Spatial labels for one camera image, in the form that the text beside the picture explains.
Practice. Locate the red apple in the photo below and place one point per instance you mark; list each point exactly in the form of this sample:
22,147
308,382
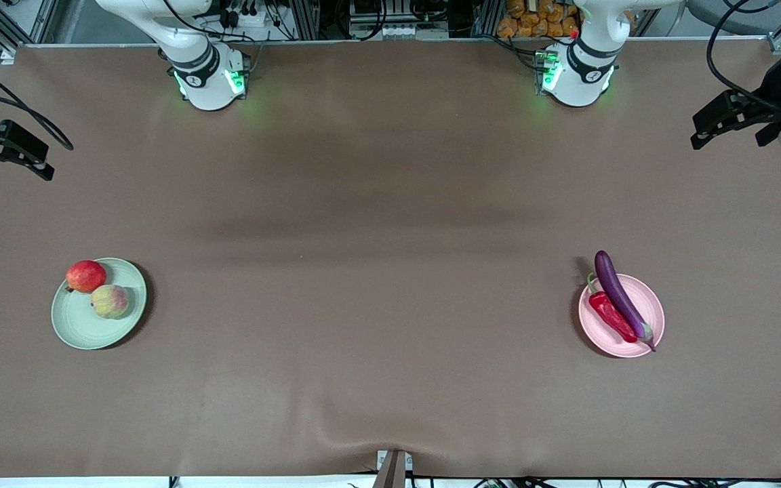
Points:
85,276

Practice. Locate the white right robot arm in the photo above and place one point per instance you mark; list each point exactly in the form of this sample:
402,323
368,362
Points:
204,88

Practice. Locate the green pink peach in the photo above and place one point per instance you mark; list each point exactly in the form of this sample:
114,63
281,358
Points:
110,301

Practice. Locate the purple eggplant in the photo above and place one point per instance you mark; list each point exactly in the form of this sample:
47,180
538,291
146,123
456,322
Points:
621,298

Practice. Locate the white power strip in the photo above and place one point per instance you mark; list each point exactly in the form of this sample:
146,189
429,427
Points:
251,19

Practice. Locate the pink plate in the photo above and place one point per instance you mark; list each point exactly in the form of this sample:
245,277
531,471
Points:
645,305

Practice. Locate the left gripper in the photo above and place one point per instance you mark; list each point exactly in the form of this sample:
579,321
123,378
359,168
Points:
773,100

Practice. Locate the red chili pepper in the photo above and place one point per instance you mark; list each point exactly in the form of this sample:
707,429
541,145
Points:
609,313

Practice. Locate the grey table edge clamp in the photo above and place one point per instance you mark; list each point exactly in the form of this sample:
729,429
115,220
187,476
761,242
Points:
392,471

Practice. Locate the brown table cloth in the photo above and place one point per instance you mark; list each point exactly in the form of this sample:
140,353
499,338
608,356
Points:
390,379

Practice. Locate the bag of orange items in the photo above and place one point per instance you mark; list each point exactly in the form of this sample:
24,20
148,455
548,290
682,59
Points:
533,24

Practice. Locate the grey chair seat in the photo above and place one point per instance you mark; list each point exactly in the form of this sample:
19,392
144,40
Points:
723,17

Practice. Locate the white terminal block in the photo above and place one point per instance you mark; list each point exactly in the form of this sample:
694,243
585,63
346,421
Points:
404,32

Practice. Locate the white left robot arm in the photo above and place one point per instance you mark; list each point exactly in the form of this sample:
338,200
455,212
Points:
580,81

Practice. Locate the light green plate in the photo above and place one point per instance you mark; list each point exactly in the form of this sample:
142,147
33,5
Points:
82,329

